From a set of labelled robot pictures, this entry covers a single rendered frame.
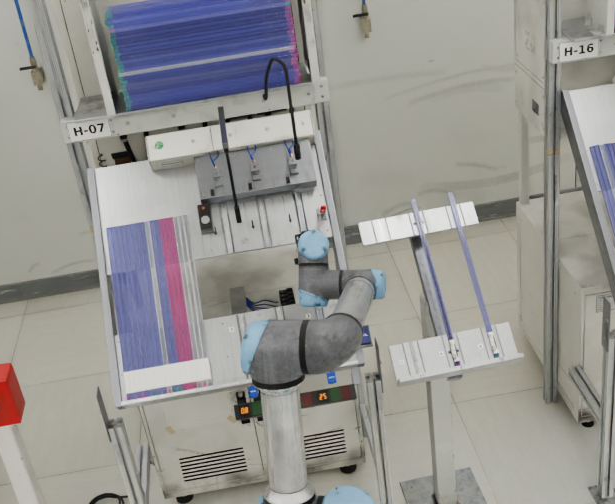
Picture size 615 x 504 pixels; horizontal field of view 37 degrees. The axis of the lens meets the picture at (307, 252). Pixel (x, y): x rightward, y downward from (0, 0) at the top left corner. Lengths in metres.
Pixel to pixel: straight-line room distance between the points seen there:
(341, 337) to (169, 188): 0.99
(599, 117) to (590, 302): 0.59
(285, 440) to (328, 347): 0.24
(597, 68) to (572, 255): 0.62
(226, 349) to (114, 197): 0.57
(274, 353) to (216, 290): 1.30
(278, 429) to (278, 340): 0.21
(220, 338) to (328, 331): 0.74
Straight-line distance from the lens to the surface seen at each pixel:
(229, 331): 2.59
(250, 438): 3.09
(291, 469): 2.04
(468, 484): 3.20
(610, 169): 2.85
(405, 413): 3.50
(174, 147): 2.69
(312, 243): 2.27
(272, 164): 2.66
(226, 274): 3.27
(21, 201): 4.49
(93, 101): 2.80
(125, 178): 2.76
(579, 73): 3.08
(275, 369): 1.92
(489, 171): 4.62
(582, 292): 3.04
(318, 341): 1.89
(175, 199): 2.71
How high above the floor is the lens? 2.25
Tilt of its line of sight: 29 degrees down
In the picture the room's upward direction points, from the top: 8 degrees counter-clockwise
